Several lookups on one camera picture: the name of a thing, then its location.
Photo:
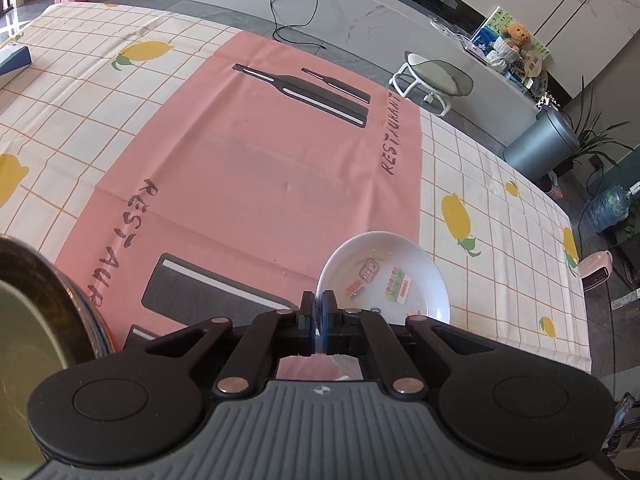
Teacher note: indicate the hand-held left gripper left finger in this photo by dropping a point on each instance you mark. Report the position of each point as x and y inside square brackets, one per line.
[307, 322]

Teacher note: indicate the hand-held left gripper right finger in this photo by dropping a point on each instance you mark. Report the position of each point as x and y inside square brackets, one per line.
[329, 322]

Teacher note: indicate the white sticker-print plate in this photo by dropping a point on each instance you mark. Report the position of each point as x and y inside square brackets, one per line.
[395, 260]

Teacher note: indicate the dark metal pot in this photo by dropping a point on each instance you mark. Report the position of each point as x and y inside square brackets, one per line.
[30, 360]

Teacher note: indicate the pink and checked lemon tablecloth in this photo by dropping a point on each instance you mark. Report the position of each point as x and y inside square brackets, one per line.
[250, 160]

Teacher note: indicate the white rolling stool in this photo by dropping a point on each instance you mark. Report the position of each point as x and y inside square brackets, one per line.
[440, 77]

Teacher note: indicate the pink small heater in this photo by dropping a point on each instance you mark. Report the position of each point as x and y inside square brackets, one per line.
[597, 270]

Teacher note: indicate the grey round trash bin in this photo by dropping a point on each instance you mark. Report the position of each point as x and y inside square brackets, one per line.
[542, 145]

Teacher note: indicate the blue water bottle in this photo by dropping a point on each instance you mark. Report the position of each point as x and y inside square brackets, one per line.
[607, 207]

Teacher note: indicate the clear plastic container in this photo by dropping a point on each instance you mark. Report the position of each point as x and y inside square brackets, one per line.
[452, 35]

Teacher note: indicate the white marble bench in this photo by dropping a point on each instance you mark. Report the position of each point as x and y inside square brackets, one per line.
[375, 10]

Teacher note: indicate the long-leaf green plant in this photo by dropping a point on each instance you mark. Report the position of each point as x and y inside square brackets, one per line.
[597, 140]

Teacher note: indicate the round hand fan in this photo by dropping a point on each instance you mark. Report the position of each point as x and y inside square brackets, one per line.
[533, 64]

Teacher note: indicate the brown teddy bear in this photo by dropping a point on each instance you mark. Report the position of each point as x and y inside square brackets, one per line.
[517, 35]

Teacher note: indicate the green picture board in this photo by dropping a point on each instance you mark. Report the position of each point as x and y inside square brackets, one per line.
[500, 22]

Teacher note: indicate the white and blue cardboard box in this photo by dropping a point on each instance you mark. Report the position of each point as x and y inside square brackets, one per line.
[12, 60]

